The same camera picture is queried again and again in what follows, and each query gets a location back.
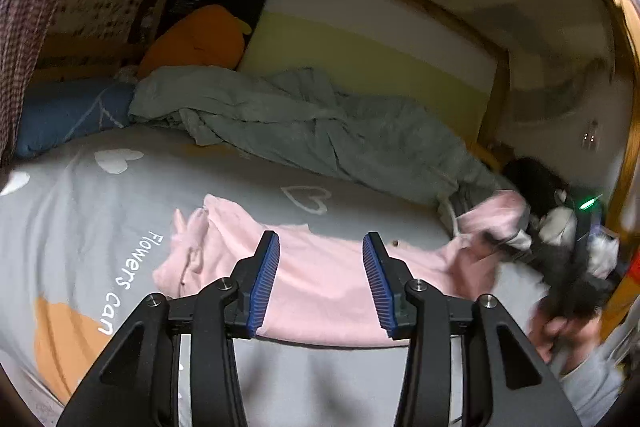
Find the wooden ladder rail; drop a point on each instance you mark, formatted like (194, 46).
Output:
(620, 56)

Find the orange plush pillow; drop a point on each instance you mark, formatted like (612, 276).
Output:
(210, 36)

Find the person's right hand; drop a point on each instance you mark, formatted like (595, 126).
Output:
(579, 336)

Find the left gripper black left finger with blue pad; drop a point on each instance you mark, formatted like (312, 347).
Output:
(135, 379)

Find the white crumpled cloth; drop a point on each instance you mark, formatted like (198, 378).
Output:
(560, 221)

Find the black dark clothes pile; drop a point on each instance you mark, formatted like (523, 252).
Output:
(541, 187)

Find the grey-green crumpled blanket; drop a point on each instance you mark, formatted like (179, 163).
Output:
(299, 118)

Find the purple checked curtain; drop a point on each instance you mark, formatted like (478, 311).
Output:
(35, 6)

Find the yellow white striped mattress pad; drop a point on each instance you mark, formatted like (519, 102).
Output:
(378, 46)

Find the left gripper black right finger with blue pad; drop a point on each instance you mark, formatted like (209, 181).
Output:
(505, 381)

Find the grey printed bed sheet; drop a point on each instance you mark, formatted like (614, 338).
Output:
(84, 226)

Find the white wall socket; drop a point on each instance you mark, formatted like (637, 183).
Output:
(590, 136)

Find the pink printed t-shirt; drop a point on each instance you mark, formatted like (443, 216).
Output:
(321, 295)

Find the blue pillow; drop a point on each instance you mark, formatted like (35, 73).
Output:
(56, 113)

